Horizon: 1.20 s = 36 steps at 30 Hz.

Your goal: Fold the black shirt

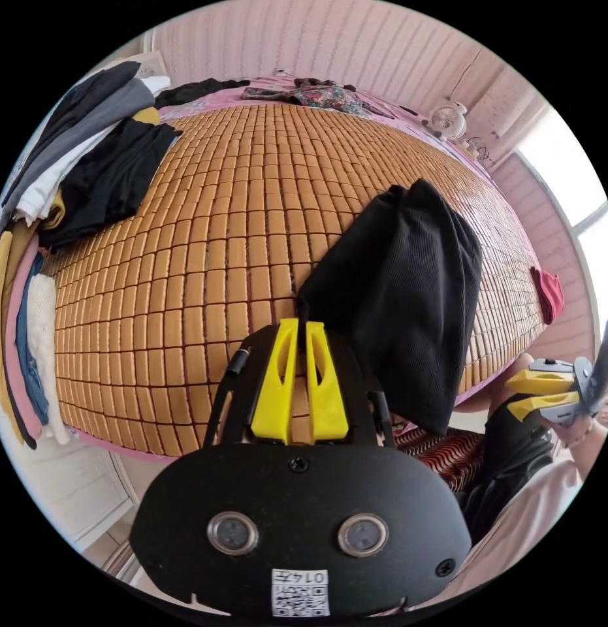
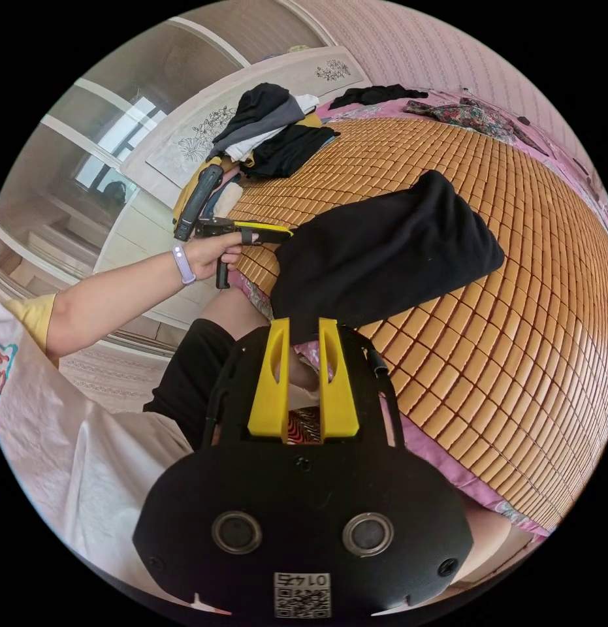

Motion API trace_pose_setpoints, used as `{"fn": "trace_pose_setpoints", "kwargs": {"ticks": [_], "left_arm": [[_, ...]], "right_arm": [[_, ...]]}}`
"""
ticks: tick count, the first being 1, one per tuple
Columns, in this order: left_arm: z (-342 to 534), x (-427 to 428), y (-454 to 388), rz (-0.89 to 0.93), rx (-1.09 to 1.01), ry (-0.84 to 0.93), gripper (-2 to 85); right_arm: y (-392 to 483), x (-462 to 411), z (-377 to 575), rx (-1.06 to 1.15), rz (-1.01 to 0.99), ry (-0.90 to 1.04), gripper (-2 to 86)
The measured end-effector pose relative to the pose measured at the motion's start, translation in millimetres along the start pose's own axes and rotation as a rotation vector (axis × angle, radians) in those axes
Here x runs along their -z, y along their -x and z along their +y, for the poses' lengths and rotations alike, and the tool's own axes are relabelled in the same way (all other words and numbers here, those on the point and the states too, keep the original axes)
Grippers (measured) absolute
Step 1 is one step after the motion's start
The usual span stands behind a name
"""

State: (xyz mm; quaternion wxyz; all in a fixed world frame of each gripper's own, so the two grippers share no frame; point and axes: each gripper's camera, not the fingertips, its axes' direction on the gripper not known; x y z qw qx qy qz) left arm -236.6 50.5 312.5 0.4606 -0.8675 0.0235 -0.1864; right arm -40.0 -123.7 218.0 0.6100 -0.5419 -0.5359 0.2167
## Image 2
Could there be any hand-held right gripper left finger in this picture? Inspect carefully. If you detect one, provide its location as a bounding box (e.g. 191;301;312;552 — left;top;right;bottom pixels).
248;317;291;438

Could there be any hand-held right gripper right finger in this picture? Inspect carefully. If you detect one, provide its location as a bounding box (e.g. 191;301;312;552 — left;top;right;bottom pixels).
317;317;360;439

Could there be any black shirt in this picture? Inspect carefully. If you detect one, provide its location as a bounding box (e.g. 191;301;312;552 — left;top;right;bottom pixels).
269;169;506;345

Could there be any person's left forearm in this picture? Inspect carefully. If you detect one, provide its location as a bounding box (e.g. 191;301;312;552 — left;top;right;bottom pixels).
45;244;198;364

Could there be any person's left hand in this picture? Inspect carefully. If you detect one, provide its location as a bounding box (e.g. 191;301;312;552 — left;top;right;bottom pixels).
184;231;261;283

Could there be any pile of clothes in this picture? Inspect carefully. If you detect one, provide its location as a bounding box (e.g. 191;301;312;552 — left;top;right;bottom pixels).
173;82;342;232

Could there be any bed with woven mat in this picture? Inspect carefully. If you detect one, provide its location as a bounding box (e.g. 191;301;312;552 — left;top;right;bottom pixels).
93;46;608;545

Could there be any white cupboard with glass doors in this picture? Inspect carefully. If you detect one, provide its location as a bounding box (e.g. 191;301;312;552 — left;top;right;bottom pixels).
0;13;266;359

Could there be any black garment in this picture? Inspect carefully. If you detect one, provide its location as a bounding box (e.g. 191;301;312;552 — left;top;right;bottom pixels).
328;84;430;112

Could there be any person's body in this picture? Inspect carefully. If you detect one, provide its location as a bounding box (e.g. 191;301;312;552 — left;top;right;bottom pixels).
0;289;535;619

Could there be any dark floral garment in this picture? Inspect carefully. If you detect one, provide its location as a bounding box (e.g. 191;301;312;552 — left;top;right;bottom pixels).
401;96;551;153

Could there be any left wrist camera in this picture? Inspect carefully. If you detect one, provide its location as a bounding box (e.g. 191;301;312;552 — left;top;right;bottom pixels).
173;163;224;242

